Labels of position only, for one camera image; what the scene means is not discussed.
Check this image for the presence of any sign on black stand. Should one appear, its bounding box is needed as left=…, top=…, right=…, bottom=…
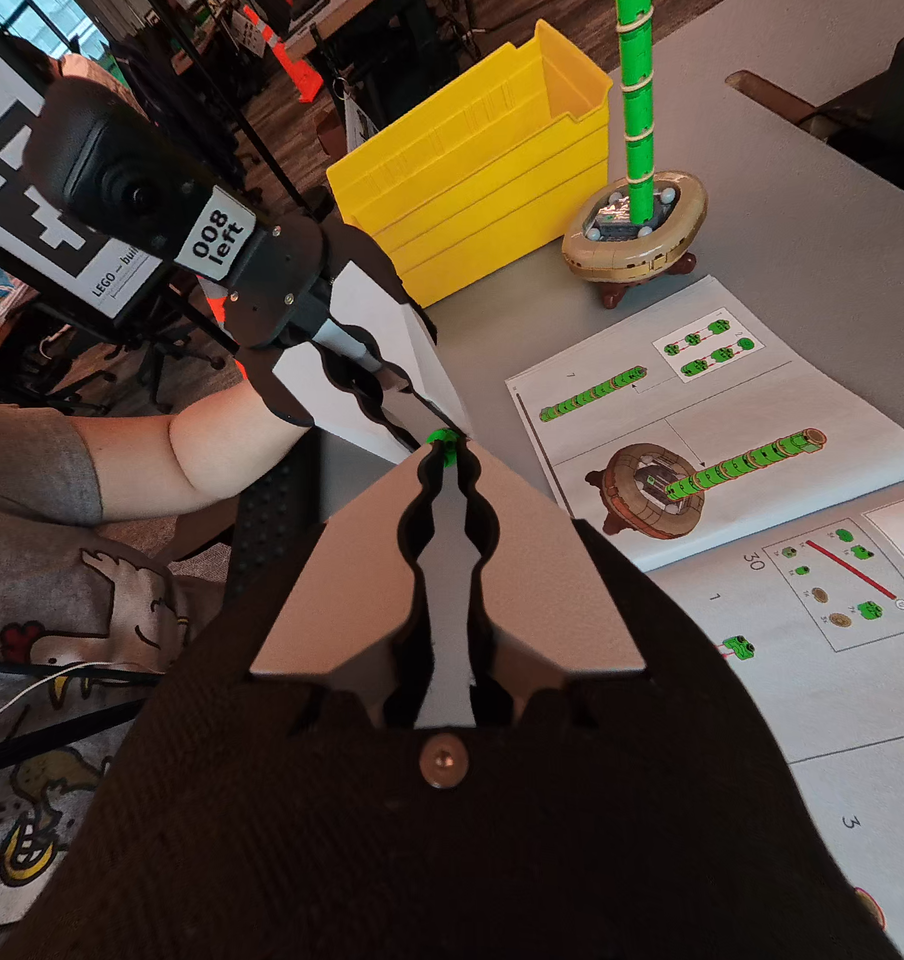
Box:
left=0, top=41, right=171, bottom=331

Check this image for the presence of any black electronic box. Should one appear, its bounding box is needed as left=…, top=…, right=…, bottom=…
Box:
left=823, top=22, right=904, bottom=170

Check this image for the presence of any open instruction booklet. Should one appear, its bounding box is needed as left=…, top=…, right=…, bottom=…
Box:
left=506, top=273, right=904, bottom=960

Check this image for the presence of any person's left forearm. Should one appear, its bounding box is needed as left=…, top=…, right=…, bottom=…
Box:
left=68, top=373, right=303, bottom=524

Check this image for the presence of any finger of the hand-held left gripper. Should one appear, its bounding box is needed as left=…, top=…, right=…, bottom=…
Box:
left=270, top=346, right=424, bottom=464
left=329, top=262, right=473, bottom=438

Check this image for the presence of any person's grey printed shirt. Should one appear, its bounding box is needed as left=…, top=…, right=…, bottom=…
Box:
left=0, top=405, right=235, bottom=960

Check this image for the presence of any grey desk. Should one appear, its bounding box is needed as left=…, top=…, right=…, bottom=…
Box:
left=320, top=0, right=904, bottom=727

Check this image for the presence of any white cable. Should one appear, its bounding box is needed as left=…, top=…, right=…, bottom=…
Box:
left=0, top=660, right=164, bottom=732

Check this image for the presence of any black strap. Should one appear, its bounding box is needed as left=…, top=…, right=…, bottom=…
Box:
left=0, top=697, right=160, bottom=781

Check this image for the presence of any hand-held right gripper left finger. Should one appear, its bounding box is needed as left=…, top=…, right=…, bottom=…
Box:
left=249, top=442, right=438, bottom=729

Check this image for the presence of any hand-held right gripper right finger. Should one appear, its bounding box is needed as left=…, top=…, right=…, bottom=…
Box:
left=455, top=442, right=646, bottom=727

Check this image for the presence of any yellow plastic bin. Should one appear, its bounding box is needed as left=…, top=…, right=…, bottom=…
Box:
left=326, top=18, right=612, bottom=309

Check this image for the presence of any green bamboo brick model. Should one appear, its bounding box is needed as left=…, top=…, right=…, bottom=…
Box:
left=561, top=0, right=709, bottom=310

